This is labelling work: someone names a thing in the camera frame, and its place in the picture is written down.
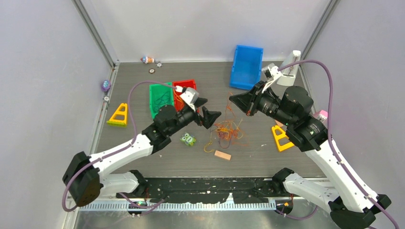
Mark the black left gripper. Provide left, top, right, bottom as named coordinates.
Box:
left=167, top=98, right=220, bottom=136

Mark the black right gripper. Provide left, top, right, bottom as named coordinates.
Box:
left=229, top=80, right=294, bottom=127

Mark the orange cable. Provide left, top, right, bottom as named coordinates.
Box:
left=215, top=92, right=249, bottom=149

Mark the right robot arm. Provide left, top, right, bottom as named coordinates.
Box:
left=229, top=81, right=391, bottom=229

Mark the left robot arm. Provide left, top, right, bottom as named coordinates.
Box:
left=62, top=105, right=222, bottom=207

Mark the wooden block near right arm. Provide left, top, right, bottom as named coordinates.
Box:
left=275, top=120, right=284, bottom=127

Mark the red plastic bin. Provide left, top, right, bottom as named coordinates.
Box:
left=172, top=79, right=197, bottom=112

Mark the blue plastic bin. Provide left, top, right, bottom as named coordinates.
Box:
left=229, top=45, right=263, bottom=90

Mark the green frog toy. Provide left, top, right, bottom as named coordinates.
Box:
left=180, top=132, right=196, bottom=146

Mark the green plastic bin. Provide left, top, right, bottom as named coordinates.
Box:
left=149, top=83, right=174, bottom=119

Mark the wooden block front centre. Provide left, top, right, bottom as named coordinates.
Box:
left=214, top=150, right=232, bottom=161

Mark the white metronome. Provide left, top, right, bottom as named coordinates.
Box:
left=277, top=50, right=301, bottom=86

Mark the yellow triangle toy right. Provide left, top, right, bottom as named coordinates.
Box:
left=271, top=125, right=295, bottom=152

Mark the yellow triangle toy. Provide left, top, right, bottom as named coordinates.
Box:
left=271, top=125, right=295, bottom=152
left=107, top=103, right=128, bottom=127

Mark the small clown figurine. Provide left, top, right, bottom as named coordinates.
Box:
left=140, top=56, right=155, bottom=64

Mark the pink metronome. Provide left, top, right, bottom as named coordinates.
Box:
left=313, top=110, right=328, bottom=123

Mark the yellow triangle toy left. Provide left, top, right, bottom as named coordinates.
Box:
left=107, top=103, right=128, bottom=127

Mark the purple round toy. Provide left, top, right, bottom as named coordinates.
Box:
left=101, top=80, right=111, bottom=92

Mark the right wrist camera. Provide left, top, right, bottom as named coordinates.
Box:
left=261, top=63, right=283, bottom=93

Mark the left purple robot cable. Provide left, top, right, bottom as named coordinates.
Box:
left=62, top=81, right=182, bottom=216

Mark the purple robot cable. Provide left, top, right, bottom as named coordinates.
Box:
left=62, top=81, right=182, bottom=216
left=275, top=60, right=401, bottom=229

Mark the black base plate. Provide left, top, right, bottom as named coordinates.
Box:
left=125, top=177, right=297, bottom=204

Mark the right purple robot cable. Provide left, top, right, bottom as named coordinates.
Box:
left=275, top=60, right=401, bottom=229

